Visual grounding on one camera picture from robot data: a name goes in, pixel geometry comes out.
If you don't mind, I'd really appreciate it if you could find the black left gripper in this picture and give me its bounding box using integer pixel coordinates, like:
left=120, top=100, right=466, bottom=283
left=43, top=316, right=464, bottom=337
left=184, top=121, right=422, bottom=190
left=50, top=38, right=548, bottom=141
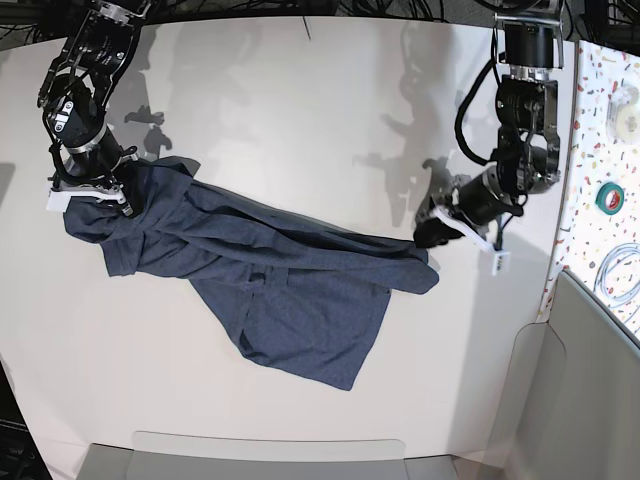
left=413, top=167, right=523, bottom=249

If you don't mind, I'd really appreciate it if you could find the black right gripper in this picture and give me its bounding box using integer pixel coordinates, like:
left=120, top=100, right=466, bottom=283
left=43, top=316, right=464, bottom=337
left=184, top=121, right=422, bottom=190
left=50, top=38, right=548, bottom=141
left=62, top=134, right=138, bottom=190

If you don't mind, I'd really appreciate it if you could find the dark blue t-shirt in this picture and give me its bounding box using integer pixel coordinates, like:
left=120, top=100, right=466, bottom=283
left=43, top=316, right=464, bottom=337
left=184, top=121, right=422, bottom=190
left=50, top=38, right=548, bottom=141
left=63, top=158, right=439, bottom=391

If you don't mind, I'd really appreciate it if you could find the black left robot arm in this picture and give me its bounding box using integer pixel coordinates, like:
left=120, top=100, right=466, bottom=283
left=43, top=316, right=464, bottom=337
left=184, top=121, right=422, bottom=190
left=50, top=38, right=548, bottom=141
left=413, top=1, right=564, bottom=252

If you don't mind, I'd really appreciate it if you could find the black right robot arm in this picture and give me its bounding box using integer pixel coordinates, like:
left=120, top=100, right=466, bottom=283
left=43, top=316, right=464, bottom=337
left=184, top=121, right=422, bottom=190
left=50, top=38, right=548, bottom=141
left=37, top=1, right=158, bottom=189

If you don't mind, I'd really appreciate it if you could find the terrazzo pattern side table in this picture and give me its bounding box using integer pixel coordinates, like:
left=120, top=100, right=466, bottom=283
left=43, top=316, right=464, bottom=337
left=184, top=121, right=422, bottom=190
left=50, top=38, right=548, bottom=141
left=538, top=41, right=639, bottom=335

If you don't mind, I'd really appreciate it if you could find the green tape roll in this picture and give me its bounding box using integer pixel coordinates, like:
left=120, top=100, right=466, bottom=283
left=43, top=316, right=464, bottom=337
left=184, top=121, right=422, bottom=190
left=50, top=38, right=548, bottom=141
left=595, top=182, right=625, bottom=216

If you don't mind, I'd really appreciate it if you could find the grey bin right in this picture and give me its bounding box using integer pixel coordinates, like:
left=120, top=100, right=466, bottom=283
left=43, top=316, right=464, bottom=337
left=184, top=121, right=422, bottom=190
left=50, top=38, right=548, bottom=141
left=477, top=272, right=639, bottom=479

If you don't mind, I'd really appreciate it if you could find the grey bin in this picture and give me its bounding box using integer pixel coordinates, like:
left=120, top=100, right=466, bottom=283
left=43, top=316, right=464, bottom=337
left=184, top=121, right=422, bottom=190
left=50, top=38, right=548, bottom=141
left=78, top=431, right=458, bottom=479
left=477, top=272, right=639, bottom=479

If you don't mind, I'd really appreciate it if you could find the grey bin bottom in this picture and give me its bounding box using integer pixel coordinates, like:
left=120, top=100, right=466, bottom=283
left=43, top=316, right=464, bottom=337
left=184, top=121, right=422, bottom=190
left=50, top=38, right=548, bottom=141
left=78, top=431, right=458, bottom=479

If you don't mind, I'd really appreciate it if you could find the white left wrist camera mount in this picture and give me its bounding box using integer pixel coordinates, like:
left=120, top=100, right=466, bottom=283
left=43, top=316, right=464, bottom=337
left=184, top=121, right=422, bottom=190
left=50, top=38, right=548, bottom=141
left=429, top=204, right=511, bottom=276

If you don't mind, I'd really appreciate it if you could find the coiled grey cable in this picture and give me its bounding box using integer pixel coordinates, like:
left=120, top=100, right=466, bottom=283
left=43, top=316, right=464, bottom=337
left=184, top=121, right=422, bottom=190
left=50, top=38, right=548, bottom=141
left=593, top=241, right=640, bottom=305

